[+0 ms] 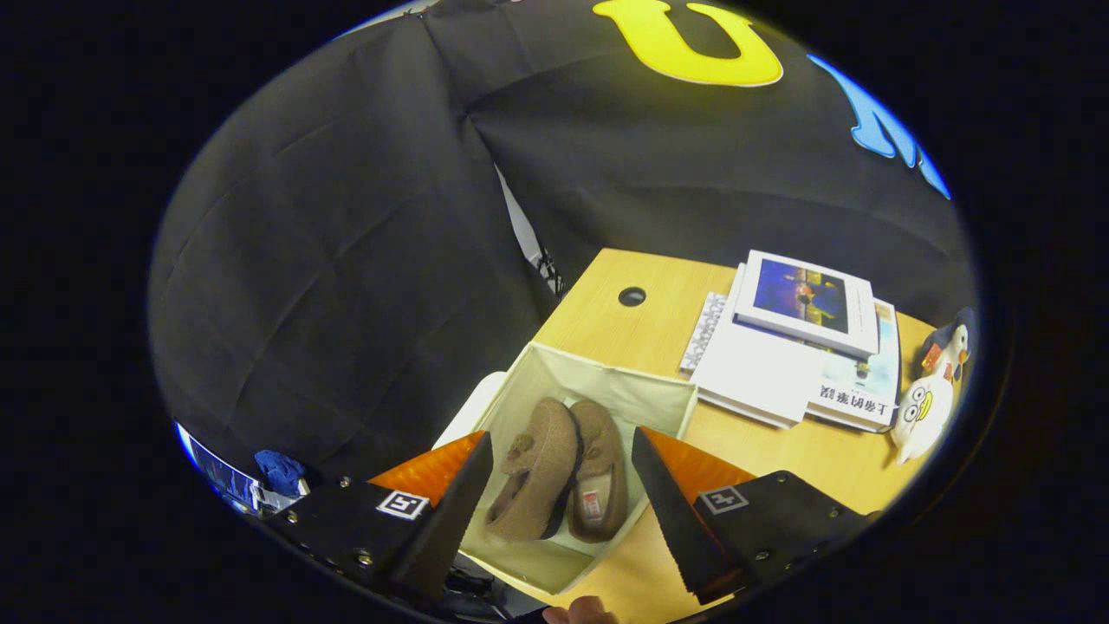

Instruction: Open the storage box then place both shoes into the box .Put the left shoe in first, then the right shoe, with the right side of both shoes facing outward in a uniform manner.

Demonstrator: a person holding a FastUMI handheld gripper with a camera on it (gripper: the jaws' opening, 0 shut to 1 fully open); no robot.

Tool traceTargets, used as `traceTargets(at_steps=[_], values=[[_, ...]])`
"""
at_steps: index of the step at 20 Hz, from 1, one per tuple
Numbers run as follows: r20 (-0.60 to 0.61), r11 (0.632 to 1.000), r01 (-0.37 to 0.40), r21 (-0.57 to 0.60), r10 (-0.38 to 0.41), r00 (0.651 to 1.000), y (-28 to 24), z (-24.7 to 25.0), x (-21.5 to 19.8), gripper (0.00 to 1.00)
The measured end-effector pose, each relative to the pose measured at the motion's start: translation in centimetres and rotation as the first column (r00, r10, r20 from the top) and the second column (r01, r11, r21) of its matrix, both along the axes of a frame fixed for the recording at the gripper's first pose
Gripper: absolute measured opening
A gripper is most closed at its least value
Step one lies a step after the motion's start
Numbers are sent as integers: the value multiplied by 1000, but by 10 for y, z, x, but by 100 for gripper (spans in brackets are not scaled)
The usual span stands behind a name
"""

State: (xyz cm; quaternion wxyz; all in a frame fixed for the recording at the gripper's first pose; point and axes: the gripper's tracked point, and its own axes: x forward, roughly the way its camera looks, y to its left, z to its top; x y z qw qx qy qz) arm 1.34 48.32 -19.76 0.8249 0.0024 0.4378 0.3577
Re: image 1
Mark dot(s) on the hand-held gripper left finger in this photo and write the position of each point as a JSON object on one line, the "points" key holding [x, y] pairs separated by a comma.
{"points": [[450, 520]]}

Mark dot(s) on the blue crumpled cloth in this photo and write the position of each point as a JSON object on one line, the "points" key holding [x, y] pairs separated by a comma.
{"points": [[279, 472]]}

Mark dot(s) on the brown fuzzy shoe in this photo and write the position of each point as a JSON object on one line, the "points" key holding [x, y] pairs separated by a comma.
{"points": [[537, 468], [602, 459]]}

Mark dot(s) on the white duck plush toy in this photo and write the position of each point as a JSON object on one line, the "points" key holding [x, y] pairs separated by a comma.
{"points": [[923, 416]]}

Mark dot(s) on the plain white paperback book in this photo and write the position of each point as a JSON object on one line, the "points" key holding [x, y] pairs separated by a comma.
{"points": [[754, 381]]}

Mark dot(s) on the white printed item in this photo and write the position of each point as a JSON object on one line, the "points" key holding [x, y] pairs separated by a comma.
{"points": [[282, 501]]}

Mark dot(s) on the white book blue photo cover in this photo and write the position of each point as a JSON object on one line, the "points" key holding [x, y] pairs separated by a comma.
{"points": [[797, 299]]}

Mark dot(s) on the penguin plush toy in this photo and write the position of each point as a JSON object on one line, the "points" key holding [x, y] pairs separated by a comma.
{"points": [[953, 347]]}

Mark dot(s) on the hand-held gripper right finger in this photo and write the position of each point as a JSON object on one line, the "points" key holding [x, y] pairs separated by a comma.
{"points": [[676, 520]]}

